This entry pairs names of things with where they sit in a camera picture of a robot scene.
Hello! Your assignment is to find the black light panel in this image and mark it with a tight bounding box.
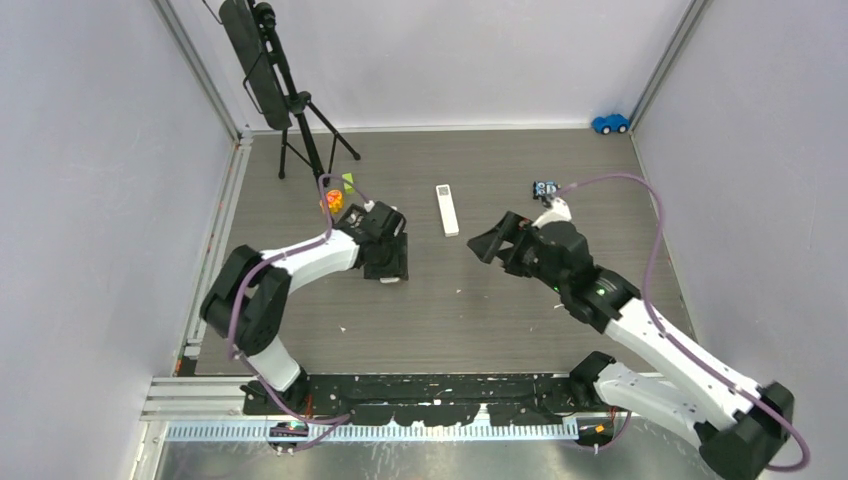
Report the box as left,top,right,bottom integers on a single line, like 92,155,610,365
218,0,292,131

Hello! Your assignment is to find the orange toy block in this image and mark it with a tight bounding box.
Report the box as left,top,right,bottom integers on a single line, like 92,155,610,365
319,189,344,215

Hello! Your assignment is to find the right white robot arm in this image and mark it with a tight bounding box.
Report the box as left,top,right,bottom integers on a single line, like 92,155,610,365
467,212,794,479

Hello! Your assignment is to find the black tripod stand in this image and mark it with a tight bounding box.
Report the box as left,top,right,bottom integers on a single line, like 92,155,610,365
247,1,361,187

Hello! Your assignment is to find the long white remote control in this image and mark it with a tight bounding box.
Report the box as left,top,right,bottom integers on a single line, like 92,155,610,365
435,184,459,237

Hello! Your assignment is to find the black square tray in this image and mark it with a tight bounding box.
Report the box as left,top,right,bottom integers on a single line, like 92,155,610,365
335,204,367,230

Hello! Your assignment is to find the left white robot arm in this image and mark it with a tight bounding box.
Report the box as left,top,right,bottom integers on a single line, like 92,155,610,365
199,201,409,414

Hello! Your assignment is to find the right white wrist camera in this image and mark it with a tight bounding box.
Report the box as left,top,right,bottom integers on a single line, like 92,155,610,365
532,197,572,229

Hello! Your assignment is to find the small blue robot toy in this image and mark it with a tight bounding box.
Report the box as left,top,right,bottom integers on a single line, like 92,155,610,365
531,181,561,200

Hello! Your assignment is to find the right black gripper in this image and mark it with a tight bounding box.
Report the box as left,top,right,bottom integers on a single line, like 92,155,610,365
467,210,568,294

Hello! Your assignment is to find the green toy block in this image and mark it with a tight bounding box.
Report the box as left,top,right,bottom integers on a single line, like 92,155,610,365
342,173,356,194

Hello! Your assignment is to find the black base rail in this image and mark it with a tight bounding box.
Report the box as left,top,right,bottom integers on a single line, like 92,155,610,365
276,373,612,427

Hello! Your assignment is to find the blue toy car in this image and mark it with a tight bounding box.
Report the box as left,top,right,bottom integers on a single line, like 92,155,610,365
590,114,630,135

